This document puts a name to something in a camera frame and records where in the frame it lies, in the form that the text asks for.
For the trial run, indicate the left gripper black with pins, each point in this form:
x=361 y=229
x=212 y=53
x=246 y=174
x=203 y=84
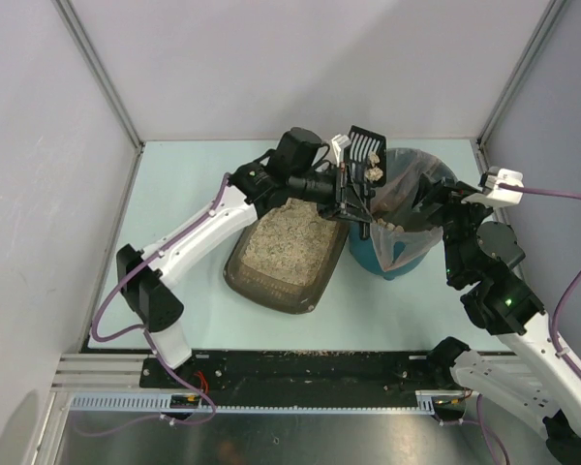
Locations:
x=342 y=192

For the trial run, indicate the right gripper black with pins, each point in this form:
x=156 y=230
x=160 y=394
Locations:
x=436 y=197

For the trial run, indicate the clear plastic bin liner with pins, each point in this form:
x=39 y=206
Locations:
x=402 y=223

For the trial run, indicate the black litter scoop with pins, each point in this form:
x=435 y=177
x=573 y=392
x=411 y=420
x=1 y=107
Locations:
x=364 y=141

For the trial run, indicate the blue trash bin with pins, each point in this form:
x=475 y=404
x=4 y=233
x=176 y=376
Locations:
x=368 y=252

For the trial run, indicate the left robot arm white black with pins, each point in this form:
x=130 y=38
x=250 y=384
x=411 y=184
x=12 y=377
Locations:
x=146 y=276

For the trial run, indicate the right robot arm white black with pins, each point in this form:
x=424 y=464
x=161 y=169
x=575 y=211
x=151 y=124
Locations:
x=480 y=258

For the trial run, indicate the brown litter box tray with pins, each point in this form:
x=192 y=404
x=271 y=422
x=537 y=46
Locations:
x=285 y=260

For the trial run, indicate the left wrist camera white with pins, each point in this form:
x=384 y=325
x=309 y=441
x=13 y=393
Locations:
x=337 y=148

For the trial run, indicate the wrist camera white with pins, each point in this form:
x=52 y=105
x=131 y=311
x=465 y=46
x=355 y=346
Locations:
x=494 y=188
x=337 y=148

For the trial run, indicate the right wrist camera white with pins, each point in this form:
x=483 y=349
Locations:
x=494 y=188

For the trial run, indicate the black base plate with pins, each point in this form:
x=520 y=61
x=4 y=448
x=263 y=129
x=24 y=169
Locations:
x=320 y=375

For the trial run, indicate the right aluminium frame post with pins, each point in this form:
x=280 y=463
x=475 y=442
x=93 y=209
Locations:
x=544 y=29

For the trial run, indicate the aluminium frame post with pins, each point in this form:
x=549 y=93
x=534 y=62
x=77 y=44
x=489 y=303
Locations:
x=544 y=29
x=74 y=25

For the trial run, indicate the left aluminium frame post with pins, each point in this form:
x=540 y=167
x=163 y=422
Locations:
x=74 y=25

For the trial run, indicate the grey slotted cable duct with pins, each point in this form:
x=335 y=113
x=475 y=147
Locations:
x=420 y=402

